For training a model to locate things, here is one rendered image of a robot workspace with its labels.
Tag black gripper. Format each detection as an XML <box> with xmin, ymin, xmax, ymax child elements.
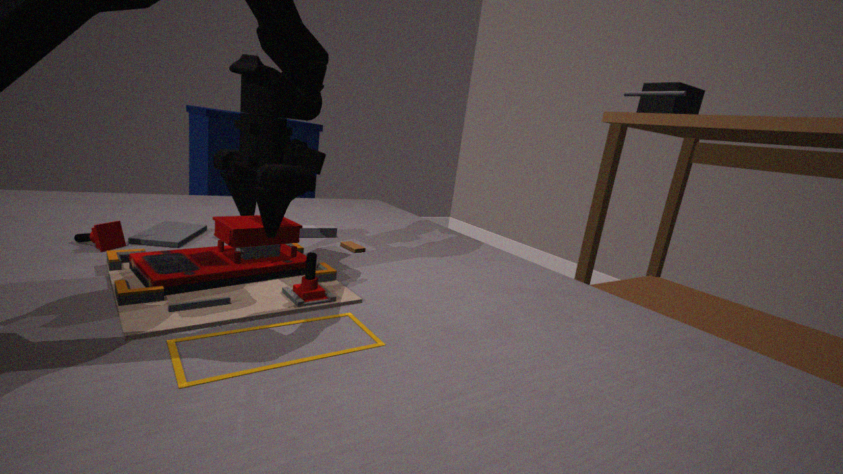
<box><xmin>214</xmin><ymin>113</ymin><xmax>316</xmax><ymax>238</ymax></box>

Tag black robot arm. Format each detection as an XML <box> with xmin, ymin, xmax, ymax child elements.
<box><xmin>0</xmin><ymin>0</ymin><xmax>329</xmax><ymax>175</ymax></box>

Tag yellow rectangular outline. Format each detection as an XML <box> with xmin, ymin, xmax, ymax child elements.
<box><xmin>167</xmin><ymin>313</ymin><xmax>386</xmax><ymax>389</ymax></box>

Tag brown flat block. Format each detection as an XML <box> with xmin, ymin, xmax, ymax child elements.
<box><xmin>340</xmin><ymin>241</ymin><xmax>366</xmax><ymax>253</ymax></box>

